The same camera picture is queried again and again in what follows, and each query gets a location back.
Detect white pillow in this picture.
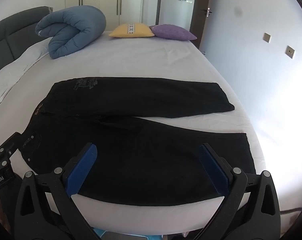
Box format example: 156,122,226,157
0,39,51,117

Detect grey padded headboard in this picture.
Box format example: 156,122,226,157
0,6,52,80

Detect blue folded duvet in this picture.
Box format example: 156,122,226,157
35,5,107,60

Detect white wardrobe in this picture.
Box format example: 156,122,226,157
65,0,145,32

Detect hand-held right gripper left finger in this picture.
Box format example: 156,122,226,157
15,142,99,240

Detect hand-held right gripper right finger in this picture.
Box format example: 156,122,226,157
193,143,289,240

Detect brown door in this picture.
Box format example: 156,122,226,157
190,0,213,51

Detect purple pillow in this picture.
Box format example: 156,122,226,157
149,24,197,41

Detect black pants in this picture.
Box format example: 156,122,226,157
20,77,257,207

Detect yellow pillow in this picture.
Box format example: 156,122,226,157
108,23,155,39

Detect light blue object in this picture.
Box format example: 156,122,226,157
92,227,164,240

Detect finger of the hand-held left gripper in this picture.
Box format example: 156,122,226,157
0,132,22,167

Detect white sheet bed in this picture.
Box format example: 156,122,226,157
0,30,266,236

